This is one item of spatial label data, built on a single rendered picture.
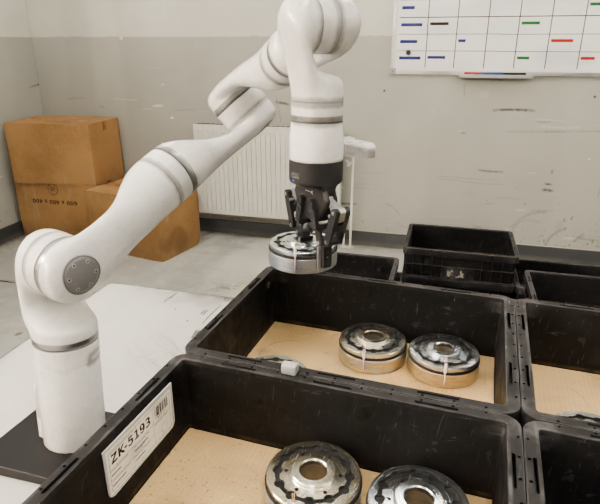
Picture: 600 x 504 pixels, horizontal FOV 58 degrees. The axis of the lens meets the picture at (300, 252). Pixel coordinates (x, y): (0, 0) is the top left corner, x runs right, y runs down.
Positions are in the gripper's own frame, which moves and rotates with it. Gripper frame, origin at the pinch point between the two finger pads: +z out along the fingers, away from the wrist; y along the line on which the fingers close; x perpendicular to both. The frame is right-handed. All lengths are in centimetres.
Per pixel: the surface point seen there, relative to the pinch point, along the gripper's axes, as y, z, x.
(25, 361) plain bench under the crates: -45, 30, -38
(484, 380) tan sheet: 19.6, 16.6, 17.0
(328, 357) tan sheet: 2.4, 16.8, 1.4
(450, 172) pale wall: -171, 45, 217
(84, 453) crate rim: 16.9, 7.2, -36.9
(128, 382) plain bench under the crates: -27.3, 30.1, -22.5
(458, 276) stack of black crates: -60, 49, 103
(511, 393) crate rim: 32.2, 6.7, 4.7
